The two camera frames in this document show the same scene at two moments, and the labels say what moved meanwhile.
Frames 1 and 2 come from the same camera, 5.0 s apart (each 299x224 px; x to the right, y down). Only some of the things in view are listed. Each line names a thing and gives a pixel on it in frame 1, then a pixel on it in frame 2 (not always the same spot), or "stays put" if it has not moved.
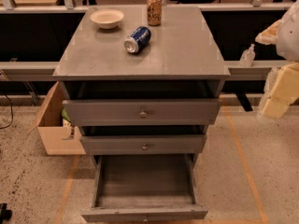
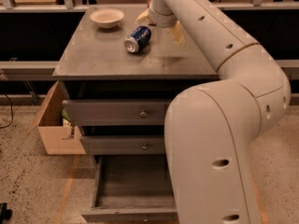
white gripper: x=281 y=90 → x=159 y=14
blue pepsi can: x=137 y=39 stays put
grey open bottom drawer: x=145 y=188 stays put
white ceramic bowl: x=107 y=19 stays put
